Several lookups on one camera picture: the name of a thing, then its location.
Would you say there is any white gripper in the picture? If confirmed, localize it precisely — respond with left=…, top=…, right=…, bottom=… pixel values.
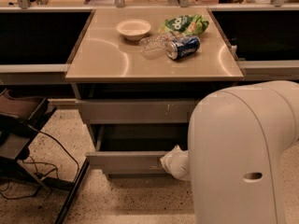
left=160, top=145, right=191, bottom=181

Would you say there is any grey drawer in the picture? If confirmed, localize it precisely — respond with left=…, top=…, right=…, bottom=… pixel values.
left=86, top=123, right=188, bottom=178
left=76, top=99, right=198, bottom=124

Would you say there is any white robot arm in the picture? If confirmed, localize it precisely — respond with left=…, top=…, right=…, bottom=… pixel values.
left=161, top=80, right=299, bottom=224

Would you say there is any grey top drawer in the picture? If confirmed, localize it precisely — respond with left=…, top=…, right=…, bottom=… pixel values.
left=76, top=99, right=198, bottom=124

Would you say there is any grey drawer cabinet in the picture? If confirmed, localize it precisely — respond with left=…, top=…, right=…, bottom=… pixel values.
left=64, top=6, right=245, bottom=181

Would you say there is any blue pepsi can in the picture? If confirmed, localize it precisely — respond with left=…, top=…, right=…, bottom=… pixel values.
left=166, top=35, right=200, bottom=61

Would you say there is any clear plastic bottle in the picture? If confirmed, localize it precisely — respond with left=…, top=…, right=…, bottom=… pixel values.
left=139, top=33, right=174, bottom=59

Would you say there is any green chip bag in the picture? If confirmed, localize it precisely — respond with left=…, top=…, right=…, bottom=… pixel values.
left=158, top=14, right=209, bottom=36

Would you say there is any white bowl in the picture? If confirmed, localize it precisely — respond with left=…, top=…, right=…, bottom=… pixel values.
left=116, top=19, right=151, bottom=41

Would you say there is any black equipment stand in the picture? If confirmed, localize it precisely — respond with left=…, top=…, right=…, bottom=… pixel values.
left=0, top=89, right=88, bottom=224

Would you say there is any black floor cable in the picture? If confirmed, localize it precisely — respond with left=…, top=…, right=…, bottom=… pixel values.
left=0, top=126, right=80, bottom=201

